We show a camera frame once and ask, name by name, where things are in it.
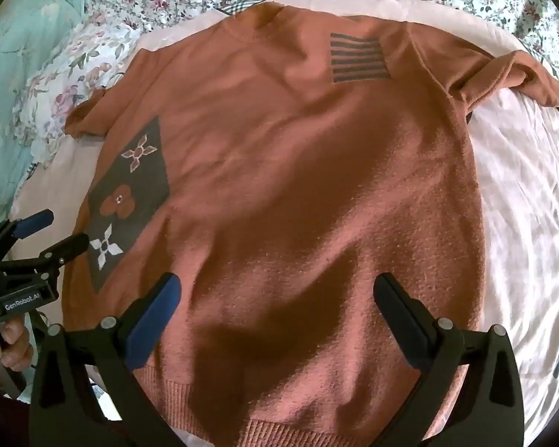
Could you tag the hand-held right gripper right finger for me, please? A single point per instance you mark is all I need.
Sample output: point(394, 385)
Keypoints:
point(407, 330)

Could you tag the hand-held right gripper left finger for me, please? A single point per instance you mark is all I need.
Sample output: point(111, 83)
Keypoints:
point(153, 319)

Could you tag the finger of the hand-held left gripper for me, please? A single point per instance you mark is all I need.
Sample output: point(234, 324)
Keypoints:
point(67, 247)
point(33, 221)

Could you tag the orange knit sweater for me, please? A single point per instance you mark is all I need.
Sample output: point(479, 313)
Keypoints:
point(284, 172)

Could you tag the person's left forearm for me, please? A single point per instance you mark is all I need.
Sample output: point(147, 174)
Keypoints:
point(2, 421)

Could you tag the person's left hand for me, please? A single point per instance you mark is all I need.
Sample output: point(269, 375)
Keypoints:
point(15, 342)

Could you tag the large-flower white cloth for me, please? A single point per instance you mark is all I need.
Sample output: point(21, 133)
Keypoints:
point(65, 88)

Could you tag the teal floral cloth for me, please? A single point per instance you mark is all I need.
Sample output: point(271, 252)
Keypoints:
point(23, 56)

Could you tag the pink bed sheet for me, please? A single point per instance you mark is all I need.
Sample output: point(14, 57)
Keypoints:
point(517, 195)

